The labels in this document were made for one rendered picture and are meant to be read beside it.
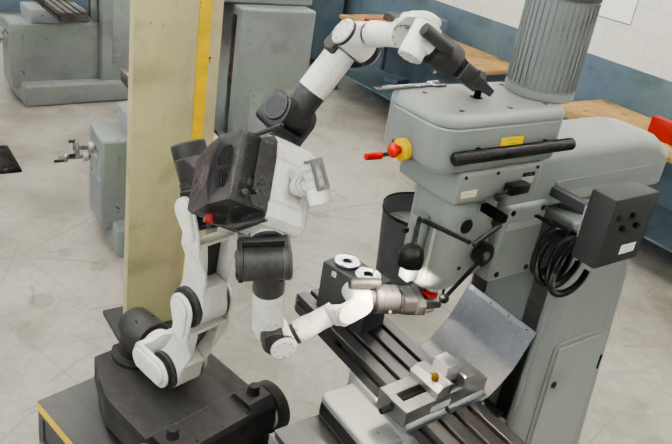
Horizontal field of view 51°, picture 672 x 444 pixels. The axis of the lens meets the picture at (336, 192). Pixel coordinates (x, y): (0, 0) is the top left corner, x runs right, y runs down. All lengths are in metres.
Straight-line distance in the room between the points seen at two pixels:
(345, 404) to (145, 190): 1.66
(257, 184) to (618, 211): 0.95
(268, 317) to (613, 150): 1.18
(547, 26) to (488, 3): 5.73
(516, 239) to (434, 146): 0.51
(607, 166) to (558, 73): 0.46
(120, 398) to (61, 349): 1.21
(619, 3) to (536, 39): 4.76
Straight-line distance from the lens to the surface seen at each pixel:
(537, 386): 2.59
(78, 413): 2.97
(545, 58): 2.04
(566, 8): 2.02
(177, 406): 2.73
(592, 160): 2.30
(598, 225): 2.01
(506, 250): 2.16
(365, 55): 2.02
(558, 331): 2.49
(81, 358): 3.86
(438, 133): 1.77
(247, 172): 1.88
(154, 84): 3.38
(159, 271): 3.84
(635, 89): 6.66
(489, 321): 2.55
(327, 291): 2.53
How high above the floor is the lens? 2.40
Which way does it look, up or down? 24 degrees down
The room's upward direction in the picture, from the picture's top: 9 degrees clockwise
